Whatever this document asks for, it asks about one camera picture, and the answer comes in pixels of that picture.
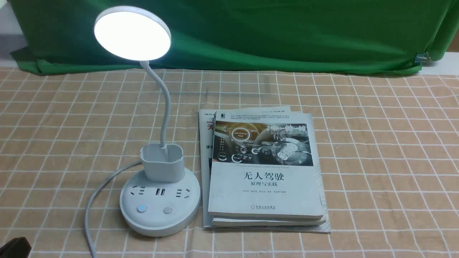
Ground white desk lamp with base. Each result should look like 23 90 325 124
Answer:
94 5 201 237

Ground checkered tan tablecloth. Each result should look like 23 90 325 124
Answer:
0 67 459 258

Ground green backdrop cloth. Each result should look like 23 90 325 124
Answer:
9 0 459 75

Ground bottom book in stack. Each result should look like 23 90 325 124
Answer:
199 105 331 234

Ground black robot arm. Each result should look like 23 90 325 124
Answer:
0 237 32 258

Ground metal binder clip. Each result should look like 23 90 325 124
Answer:
414 52 431 64

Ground top self-driving textbook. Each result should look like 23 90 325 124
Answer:
208 111 325 220

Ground grey lamp power cable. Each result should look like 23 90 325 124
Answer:
84 160 143 258

